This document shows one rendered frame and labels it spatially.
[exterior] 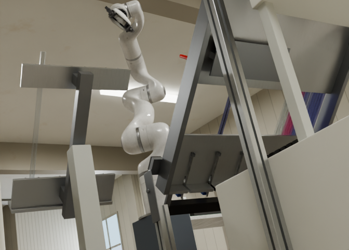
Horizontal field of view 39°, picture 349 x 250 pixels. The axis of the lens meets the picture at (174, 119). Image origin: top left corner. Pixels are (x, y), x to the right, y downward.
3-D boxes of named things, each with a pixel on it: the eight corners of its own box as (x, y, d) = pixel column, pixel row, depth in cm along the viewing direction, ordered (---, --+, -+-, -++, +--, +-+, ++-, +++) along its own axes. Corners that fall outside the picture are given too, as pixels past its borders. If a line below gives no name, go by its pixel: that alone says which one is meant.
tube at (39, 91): (27, 205, 161) (26, 204, 162) (31, 205, 161) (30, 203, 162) (41, 52, 145) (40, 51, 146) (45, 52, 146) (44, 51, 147)
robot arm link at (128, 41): (156, 52, 256) (141, 4, 234) (126, 63, 256) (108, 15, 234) (151, 42, 263) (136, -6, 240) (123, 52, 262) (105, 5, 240)
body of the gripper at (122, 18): (122, 29, 234) (123, 33, 224) (105, 15, 231) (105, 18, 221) (132, 17, 233) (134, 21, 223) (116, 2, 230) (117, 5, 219)
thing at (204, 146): (165, 187, 168) (161, 182, 171) (303, 179, 204) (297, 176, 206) (178, 136, 162) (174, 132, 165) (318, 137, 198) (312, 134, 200)
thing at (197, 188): (168, 194, 167) (158, 184, 172) (306, 185, 202) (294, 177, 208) (169, 191, 166) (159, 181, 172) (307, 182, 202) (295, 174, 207)
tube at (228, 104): (207, 174, 179) (206, 172, 180) (211, 174, 180) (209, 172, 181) (246, 37, 163) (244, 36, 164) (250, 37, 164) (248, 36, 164)
